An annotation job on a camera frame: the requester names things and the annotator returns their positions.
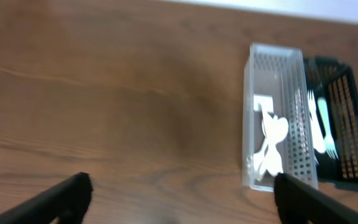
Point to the clear perforated plastic basket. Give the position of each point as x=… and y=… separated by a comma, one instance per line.
x=278, y=72

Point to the black perforated plastic basket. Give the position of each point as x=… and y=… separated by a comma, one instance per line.
x=334, y=80

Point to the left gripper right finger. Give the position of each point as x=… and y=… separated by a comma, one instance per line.
x=298, y=202

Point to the white fork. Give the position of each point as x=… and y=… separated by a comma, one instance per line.
x=318, y=141
x=328, y=138

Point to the white label sticker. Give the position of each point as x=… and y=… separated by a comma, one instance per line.
x=261, y=102

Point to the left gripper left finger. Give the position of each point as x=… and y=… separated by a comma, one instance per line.
x=66, y=202

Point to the white spoon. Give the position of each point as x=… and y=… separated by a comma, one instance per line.
x=259, y=156
x=272, y=162

